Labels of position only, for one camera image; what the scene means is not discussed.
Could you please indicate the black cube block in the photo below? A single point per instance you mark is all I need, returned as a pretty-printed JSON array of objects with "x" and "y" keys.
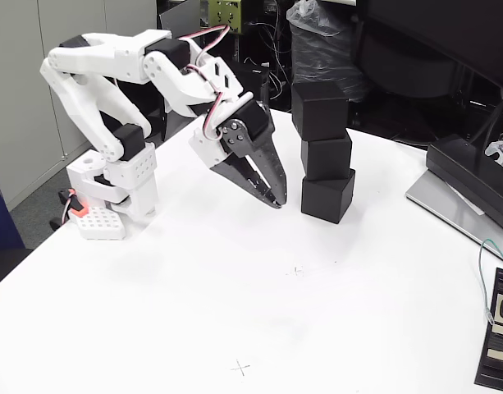
[
  {"x": 325, "y": 201},
  {"x": 321, "y": 111},
  {"x": 327, "y": 158}
]

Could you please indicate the black equipment case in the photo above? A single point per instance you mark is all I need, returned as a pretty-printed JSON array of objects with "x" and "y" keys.
[{"x": 255, "y": 84}]

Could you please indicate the bin wrapped in clear plastic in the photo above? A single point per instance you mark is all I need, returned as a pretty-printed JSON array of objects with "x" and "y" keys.
[{"x": 325, "y": 53}]

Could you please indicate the black flat panel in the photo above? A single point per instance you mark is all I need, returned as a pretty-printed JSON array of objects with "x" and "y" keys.
[{"x": 152, "y": 106}]

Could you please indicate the yellow-green metal box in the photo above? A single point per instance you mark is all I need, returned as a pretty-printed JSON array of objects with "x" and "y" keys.
[{"x": 218, "y": 12}]

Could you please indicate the silver monitor stand base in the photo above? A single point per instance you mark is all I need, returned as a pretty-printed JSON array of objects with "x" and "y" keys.
[{"x": 440, "y": 201}]

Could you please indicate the black box on stand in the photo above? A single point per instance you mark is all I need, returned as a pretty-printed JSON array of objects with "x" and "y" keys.
[{"x": 464, "y": 172}]

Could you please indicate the crumpled white plastic wrapper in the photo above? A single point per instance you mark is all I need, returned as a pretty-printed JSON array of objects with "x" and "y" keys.
[{"x": 499, "y": 149}]

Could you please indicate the grey cabinet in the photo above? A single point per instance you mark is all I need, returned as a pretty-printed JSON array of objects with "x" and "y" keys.
[{"x": 21, "y": 61}]

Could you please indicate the blue partition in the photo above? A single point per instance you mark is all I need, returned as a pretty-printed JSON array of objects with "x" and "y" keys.
[{"x": 1, "y": 217}]

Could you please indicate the black device with beige labels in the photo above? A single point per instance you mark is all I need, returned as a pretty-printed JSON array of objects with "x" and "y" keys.
[{"x": 497, "y": 369}]

